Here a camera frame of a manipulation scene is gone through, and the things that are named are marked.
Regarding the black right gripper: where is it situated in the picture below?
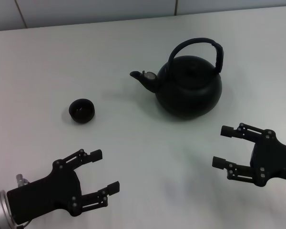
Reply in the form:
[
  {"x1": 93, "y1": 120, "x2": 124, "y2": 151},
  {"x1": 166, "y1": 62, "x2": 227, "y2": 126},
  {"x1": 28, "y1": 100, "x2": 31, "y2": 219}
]
[{"x1": 212, "y1": 123, "x2": 286, "y2": 187}]

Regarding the left arm plug with cable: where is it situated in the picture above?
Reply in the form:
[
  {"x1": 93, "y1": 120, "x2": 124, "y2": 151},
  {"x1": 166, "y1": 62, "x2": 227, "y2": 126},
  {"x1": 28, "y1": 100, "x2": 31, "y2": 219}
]
[{"x1": 16, "y1": 174, "x2": 31, "y2": 188}]

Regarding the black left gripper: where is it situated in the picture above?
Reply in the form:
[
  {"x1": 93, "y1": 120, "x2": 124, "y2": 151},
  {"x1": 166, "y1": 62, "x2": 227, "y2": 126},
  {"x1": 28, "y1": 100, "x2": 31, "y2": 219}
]
[{"x1": 6, "y1": 149, "x2": 121, "y2": 225}]

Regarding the small black teacup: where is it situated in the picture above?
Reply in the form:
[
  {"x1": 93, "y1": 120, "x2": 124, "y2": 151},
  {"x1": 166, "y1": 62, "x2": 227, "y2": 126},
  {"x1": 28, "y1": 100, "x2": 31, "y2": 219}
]
[{"x1": 68, "y1": 98, "x2": 97, "y2": 124}]

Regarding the black round teapot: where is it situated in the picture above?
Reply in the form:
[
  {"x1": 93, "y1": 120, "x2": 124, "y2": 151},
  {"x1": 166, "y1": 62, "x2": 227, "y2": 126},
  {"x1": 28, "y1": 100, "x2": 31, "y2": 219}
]
[{"x1": 129, "y1": 37, "x2": 224, "y2": 121}]

